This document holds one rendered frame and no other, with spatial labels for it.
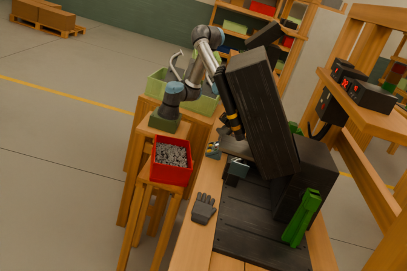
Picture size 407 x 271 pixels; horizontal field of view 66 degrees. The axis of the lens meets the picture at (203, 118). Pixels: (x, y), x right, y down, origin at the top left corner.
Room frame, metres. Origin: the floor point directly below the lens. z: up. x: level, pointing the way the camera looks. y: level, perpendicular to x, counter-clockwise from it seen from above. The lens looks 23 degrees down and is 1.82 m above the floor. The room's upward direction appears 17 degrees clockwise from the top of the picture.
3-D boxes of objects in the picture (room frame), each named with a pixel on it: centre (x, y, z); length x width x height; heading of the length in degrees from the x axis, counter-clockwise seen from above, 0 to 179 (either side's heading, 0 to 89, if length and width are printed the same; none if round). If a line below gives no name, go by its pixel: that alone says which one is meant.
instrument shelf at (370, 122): (1.49, -0.67, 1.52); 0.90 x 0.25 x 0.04; 178
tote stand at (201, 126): (2.66, 0.20, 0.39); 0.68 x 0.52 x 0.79; 78
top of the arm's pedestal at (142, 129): (1.96, 0.24, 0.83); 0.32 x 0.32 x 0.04; 89
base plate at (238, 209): (1.49, -0.41, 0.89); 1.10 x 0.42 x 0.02; 178
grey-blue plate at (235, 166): (1.41, -0.25, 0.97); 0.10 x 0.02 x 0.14; 88
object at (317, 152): (1.38, -0.55, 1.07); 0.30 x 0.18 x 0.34; 178
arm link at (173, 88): (1.96, 0.24, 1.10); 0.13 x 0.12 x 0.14; 136
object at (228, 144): (1.42, -0.31, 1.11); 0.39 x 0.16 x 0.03; 88
